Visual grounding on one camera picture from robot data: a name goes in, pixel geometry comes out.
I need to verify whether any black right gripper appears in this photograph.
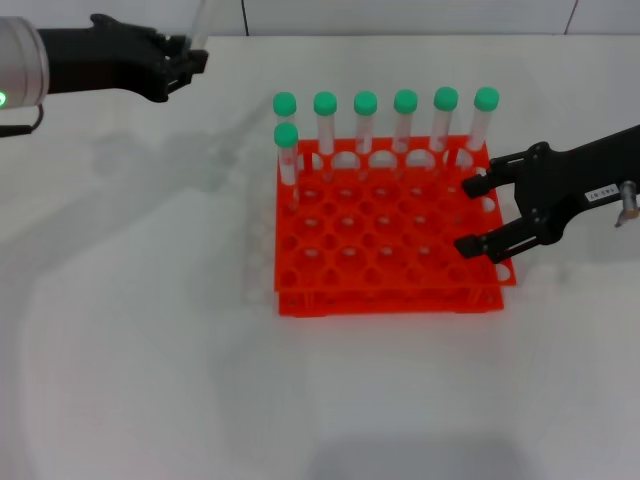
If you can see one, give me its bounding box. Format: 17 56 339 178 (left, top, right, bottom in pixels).
452 124 640 266

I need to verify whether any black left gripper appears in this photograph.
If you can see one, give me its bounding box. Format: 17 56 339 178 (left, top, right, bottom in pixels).
37 13 210 104

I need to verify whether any clear test tube green cap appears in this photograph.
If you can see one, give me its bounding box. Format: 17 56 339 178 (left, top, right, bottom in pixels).
272 92 300 131
273 123 301 211
313 91 338 181
191 0 210 53
432 87 460 171
353 91 378 179
464 87 501 166
393 89 419 177

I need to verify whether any orange test tube rack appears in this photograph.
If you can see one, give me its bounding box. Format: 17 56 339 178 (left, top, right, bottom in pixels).
273 135 519 319

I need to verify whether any metal cable connector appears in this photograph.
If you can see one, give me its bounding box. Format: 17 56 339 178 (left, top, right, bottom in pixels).
614 182 640 229

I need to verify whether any black red arm cable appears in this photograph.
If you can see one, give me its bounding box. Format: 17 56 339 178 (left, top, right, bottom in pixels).
0 103 47 140

